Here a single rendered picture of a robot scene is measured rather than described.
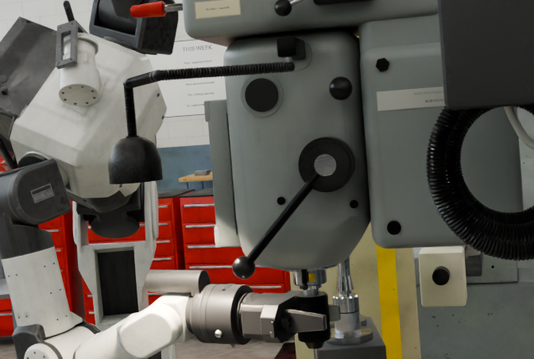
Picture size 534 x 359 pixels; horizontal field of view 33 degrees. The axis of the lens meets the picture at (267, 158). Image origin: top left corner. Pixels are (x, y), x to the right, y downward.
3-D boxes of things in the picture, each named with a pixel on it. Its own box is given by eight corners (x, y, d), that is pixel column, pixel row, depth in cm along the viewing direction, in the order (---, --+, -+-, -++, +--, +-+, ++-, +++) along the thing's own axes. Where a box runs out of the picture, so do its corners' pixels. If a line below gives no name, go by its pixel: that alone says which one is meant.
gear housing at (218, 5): (181, 39, 115) (175, -39, 115) (225, 49, 139) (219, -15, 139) (444, 13, 109) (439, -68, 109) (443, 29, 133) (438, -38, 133)
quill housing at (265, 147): (230, 279, 118) (210, 37, 117) (260, 252, 139) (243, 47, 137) (373, 272, 115) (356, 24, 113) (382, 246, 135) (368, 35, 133)
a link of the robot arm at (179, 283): (213, 354, 131) (148, 350, 136) (243, 321, 140) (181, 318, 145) (198, 284, 128) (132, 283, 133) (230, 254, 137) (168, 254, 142)
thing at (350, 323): (365, 333, 160) (362, 301, 160) (340, 336, 159) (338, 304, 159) (355, 327, 165) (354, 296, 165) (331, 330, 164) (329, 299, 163)
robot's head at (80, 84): (65, 114, 153) (54, 85, 145) (67, 66, 158) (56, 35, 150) (104, 111, 153) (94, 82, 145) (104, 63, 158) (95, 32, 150)
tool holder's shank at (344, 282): (356, 295, 160) (352, 233, 160) (339, 297, 160) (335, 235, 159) (350, 291, 164) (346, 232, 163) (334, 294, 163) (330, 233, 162)
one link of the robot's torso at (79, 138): (-15, 206, 182) (-76, 112, 151) (71, 81, 197) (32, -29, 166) (111, 263, 175) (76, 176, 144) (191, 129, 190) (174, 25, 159)
